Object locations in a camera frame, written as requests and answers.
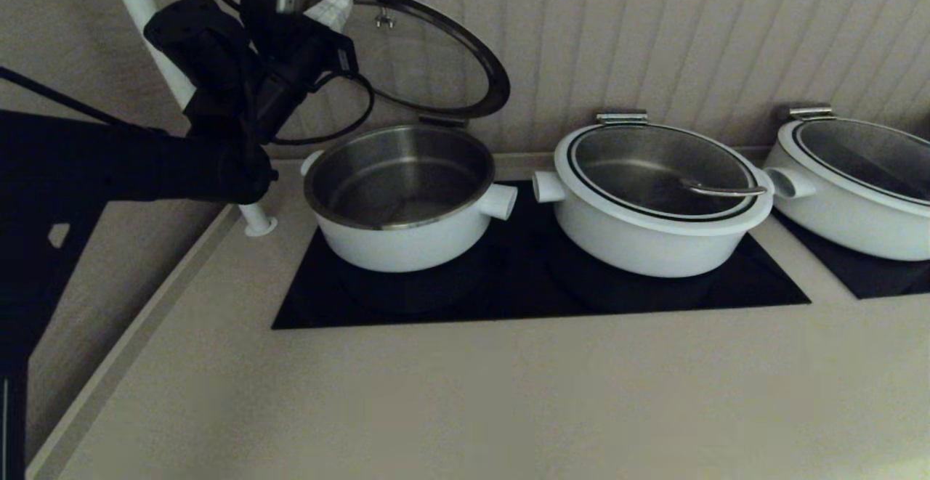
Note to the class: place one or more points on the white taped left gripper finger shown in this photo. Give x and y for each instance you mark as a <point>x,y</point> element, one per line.
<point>336,5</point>
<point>338,24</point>

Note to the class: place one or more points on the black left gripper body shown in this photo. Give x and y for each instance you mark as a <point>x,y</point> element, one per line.
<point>298,59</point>

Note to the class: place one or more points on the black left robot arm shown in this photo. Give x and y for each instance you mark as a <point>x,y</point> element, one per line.
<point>109,160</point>

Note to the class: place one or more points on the white round pot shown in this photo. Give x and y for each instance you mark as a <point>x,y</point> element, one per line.
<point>407,247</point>
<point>639,251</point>
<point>857,229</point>

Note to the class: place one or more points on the wide black glass cooktop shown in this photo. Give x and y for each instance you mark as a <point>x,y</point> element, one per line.
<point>508,298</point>

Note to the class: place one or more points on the narrow black glass cooktop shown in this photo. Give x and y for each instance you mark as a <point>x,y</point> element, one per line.
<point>872,280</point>

